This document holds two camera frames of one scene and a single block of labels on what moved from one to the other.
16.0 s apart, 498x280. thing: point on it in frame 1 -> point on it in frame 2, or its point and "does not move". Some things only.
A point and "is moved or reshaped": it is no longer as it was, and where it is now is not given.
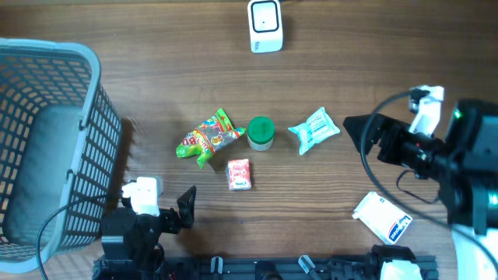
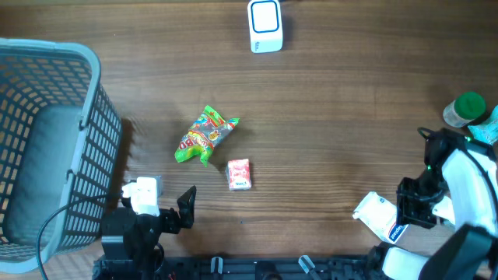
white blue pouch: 382,218 does not move
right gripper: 392,134 -> 407,213
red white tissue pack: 238,174 does not move
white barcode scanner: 265,27 does not move
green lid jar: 261,131 is moved or reshaped
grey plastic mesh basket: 60,151 does not move
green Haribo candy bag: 208,134 is moved or reshaped
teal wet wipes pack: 318,127 is moved or reshaped
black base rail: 324,267 does not move
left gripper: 186,213 does not move
